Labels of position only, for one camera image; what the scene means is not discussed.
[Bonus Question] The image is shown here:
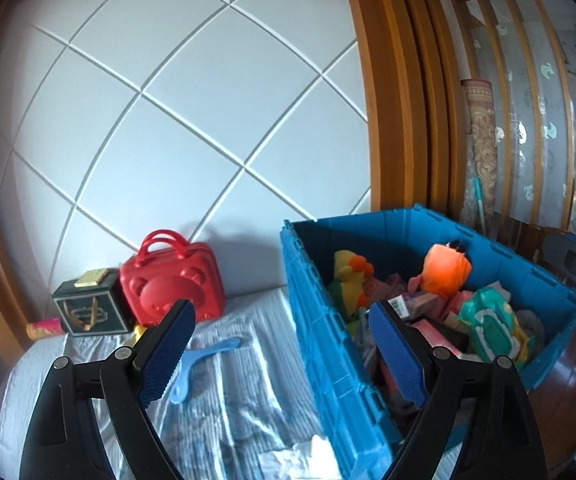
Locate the red bear suitcase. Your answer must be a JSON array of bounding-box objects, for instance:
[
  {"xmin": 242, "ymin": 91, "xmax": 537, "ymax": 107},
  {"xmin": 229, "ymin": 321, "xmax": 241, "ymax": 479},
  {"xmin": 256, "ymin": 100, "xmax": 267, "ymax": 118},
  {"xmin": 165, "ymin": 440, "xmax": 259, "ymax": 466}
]
[{"xmin": 120, "ymin": 230, "xmax": 227, "ymax": 328}]

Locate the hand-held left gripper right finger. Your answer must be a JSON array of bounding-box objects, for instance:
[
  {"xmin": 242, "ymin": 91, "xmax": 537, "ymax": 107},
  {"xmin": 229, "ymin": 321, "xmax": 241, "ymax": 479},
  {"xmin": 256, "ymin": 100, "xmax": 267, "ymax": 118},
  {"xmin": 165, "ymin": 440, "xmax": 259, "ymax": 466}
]
[{"xmin": 368, "ymin": 301, "xmax": 549, "ymax": 480}]

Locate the small yellow flat box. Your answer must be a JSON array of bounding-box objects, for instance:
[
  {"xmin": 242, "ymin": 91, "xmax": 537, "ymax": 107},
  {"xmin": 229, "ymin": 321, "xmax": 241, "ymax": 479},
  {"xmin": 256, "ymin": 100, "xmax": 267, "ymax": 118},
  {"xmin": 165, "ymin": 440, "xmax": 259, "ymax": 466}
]
[{"xmin": 75, "ymin": 269, "xmax": 111, "ymax": 288}]

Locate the blue plastic storage crate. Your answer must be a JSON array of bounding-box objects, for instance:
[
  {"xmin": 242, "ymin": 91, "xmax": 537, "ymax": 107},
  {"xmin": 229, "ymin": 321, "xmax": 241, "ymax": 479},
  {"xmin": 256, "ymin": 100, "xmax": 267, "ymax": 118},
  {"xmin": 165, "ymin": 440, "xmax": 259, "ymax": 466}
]
[{"xmin": 280, "ymin": 203, "xmax": 576, "ymax": 480}]

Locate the brown wooden chair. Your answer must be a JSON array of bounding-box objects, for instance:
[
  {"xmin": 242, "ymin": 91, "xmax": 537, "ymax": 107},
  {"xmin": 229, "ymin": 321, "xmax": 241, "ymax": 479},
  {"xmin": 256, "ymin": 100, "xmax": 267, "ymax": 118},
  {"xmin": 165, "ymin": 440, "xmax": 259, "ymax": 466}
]
[{"xmin": 515, "ymin": 217, "xmax": 576, "ymax": 266}]

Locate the teal mop handle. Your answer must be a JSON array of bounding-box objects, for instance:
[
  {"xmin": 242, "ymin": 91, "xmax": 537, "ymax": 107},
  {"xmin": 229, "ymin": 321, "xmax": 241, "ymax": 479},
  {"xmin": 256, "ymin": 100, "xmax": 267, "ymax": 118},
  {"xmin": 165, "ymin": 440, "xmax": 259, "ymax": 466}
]
[{"xmin": 473, "ymin": 177, "xmax": 489, "ymax": 233}]

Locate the green and yellow plush toy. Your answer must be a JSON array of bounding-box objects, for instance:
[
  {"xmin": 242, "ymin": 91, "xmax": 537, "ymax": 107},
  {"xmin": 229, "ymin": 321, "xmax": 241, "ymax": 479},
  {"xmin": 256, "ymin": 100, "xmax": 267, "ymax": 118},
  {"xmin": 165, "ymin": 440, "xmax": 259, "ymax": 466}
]
[{"xmin": 328, "ymin": 250, "xmax": 373, "ymax": 321}]

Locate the black gift box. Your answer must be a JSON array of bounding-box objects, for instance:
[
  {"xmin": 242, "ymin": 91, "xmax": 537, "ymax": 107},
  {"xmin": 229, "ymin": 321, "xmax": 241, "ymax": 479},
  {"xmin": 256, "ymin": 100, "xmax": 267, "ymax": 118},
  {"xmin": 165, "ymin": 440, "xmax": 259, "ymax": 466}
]
[{"xmin": 52, "ymin": 275, "xmax": 136, "ymax": 336}]

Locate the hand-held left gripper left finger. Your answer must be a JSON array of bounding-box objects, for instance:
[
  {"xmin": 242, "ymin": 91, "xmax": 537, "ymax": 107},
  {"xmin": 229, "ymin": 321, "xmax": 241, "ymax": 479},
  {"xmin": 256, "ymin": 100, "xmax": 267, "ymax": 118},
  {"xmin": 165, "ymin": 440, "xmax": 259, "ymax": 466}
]
[{"xmin": 18, "ymin": 298, "xmax": 197, "ymax": 480}]

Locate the wooden partition screen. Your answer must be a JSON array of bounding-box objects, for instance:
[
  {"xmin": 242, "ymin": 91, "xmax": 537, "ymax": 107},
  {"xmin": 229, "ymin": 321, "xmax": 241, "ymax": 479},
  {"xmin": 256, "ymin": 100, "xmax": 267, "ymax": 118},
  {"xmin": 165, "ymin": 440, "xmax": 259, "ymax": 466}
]
[{"xmin": 443, "ymin": 0, "xmax": 576, "ymax": 231}]

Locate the pink and yellow can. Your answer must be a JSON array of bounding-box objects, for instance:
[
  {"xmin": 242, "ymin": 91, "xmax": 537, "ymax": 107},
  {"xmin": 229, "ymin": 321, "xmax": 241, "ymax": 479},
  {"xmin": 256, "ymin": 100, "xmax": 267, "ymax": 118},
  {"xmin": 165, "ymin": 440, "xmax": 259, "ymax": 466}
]
[{"xmin": 26, "ymin": 317, "xmax": 63, "ymax": 342}]

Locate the rolled patterned carpet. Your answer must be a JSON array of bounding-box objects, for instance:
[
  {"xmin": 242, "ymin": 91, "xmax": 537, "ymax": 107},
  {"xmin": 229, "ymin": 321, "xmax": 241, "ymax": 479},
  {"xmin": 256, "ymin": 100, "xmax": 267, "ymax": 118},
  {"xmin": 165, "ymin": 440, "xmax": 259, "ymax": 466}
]
[{"xmin": 460, "ymin": 78, "xmax": 499, "ymax": 221}]

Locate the blue plastic hanger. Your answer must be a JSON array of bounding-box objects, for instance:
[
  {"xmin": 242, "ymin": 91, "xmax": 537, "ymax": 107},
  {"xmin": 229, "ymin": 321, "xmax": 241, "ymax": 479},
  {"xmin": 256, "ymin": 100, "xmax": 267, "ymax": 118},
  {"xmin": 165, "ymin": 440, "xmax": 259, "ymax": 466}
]
[{"xmin": 170, "ymin": 337, "xmax": 243, "ymax": 405}]

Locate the orange plush toy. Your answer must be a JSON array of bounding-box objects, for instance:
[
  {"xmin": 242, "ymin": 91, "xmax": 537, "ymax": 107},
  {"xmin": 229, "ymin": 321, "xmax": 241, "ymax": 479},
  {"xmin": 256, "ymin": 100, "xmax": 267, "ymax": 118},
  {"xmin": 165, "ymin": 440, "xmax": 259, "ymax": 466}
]
[{"xmin": 420, "ymin": 242, "xmax": 471, "ymax": 295}]

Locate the crumpled white tissue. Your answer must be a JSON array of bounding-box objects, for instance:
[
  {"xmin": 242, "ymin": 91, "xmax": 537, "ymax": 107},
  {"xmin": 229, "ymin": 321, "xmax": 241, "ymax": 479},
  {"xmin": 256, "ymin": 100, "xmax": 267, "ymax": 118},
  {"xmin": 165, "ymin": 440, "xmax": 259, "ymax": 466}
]
[{"xmin": 263, "ymin": 435, "xmax": 341, "ymax": 480}]

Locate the teal wet wipes pack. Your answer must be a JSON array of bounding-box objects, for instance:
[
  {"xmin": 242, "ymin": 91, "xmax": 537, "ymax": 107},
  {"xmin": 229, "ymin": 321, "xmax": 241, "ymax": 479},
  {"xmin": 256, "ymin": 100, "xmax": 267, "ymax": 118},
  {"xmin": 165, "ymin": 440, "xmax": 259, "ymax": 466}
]
[{"xmin": 458, "ymin": 287, "xmax": 514, "ymax": 361}]

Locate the grey cloth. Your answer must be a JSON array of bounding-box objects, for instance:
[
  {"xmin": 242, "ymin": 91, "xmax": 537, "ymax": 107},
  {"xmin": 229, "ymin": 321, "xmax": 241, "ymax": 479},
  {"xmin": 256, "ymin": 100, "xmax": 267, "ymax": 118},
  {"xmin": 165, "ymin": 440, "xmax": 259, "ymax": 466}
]
[{"xmin": 515, "ymin": 307, "xmax": 544, "ymax": 341}]

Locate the pink tissue pack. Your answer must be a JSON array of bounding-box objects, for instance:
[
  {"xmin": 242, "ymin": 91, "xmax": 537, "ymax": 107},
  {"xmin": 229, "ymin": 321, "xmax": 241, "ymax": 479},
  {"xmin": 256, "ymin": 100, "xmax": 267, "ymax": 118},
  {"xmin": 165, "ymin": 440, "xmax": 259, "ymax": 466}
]
[
  {"xmin": 413, "ymin": 320, "xmax": 469, "ymax": 361},
  {"xmin": 410, "ymin": 292, "xmax": 449, "ymax": 318}
]

